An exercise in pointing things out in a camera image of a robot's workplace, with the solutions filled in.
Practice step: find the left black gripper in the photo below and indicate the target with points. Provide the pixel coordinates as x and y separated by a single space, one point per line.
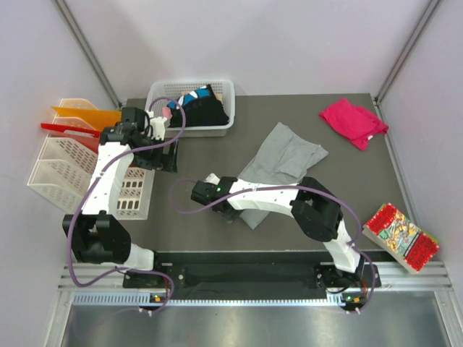
167 163

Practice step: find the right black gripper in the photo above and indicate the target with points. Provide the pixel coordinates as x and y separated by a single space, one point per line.
231 217

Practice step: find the grey t shirt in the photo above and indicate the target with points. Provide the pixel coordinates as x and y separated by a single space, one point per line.
283 158

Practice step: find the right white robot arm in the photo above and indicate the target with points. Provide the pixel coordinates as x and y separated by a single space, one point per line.
316 211

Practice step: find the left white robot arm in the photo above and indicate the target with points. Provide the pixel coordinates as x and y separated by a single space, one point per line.
94 234

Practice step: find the orange plastic folder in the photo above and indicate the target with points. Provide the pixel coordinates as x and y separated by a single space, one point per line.
98 119

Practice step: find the red plastic folder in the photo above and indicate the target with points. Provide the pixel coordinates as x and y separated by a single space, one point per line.
68 129

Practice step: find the white plastic laundry basket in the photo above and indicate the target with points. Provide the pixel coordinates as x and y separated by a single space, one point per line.
163 92

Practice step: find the black t shirt with print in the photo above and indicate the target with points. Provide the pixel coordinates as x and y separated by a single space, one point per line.
201 107

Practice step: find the white plastic file organizer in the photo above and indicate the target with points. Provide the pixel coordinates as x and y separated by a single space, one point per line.
66 163

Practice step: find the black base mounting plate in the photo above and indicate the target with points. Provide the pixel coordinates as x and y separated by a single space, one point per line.
261 281

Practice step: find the pink folded t shirt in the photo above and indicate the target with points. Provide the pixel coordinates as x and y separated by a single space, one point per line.
354 123

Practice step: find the red patterned book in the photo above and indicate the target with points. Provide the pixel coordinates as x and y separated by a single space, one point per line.
407 243

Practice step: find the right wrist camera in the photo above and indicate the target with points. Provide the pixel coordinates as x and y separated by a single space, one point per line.
206 192

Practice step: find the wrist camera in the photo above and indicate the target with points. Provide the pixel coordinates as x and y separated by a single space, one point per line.
151 126
206 192

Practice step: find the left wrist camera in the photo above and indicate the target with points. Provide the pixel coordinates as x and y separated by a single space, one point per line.
151 126

